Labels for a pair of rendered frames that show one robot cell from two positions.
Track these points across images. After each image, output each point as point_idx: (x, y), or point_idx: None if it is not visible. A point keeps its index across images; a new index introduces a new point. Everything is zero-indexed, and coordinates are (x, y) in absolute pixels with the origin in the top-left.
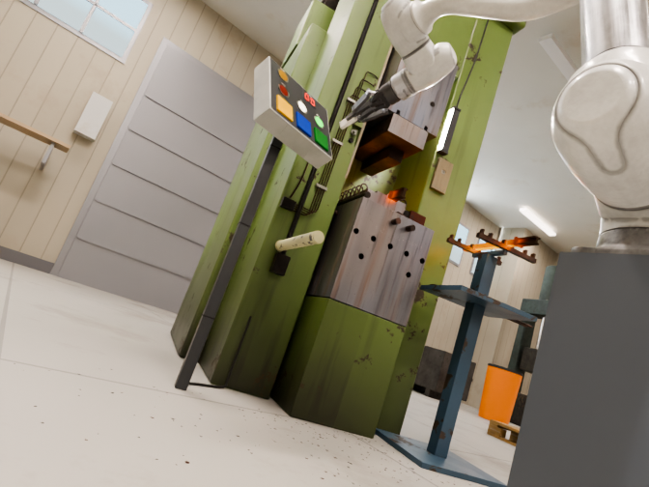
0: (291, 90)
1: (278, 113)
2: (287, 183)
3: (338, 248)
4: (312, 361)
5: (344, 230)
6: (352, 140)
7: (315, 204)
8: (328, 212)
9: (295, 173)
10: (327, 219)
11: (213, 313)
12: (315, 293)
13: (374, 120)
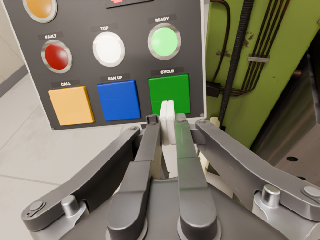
0: (72, 28)
1: (67, 128)
2: (205, 64)
3: (273, 148)
4: (241, 205)
5: (284, 133)
6: None
7: (251, 79)
8: (275, 85)
9: (212, 49)
10: (274, 93)
11: (164, 178)
12: (256, 154)
13: None
